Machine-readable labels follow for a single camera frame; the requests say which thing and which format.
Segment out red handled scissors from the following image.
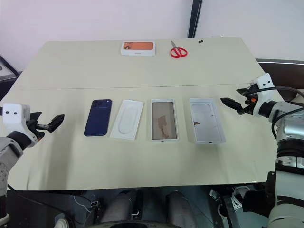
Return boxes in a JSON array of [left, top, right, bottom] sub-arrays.
[[170, 40, 189, 58]]

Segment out dark rounded shape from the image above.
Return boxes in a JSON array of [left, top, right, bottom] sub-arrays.
[[101, 189, 143, 224], [165, 190, 200, 224]]

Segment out black side furniture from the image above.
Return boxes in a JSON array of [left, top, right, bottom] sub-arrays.
[[255, 58, 304, 95]]

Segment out orange print phone box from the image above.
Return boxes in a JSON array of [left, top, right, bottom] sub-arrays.
[[121, 41, 156, 57]]

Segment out white paper insert tray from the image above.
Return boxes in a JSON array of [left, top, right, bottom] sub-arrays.
[[109, 99, 145, 141]]

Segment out thin white wire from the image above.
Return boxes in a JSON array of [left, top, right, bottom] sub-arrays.
[[72, 194, 94, 213]]

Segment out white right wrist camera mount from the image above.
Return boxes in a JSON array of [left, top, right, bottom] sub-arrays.
[[248, 73, 276, 117]]

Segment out white bundle under table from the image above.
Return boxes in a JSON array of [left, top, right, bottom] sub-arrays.
[[231, 186, 251, 211]]

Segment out white box with brown inside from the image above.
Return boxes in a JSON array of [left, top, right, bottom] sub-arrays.
[[151, 98, 179, 142]]

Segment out black metal table leg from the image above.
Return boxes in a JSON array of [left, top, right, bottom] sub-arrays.
[[212, 189, 239, 228]]

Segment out grey shelf frame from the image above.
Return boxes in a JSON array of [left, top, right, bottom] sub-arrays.
[[0, 54, 20, 83]]

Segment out dark blue smartphone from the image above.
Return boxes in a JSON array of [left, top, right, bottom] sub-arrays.
[[84, 99, 113, 137]]

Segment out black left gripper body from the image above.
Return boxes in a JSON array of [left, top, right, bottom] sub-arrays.
[[25, 118, 52, 143]]

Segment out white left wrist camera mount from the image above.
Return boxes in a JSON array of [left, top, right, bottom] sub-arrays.
[[0, 103, 39, 143]]

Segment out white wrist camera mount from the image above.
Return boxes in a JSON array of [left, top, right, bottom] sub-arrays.
[[248, 73, 276, 117], [0, 103, 39, 143]]

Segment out black vertical post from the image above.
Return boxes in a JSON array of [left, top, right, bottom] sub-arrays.
[[187, 0, 204, 38]]

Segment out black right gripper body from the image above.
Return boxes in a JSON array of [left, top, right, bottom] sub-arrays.
[[237, 92, 258, 116]]

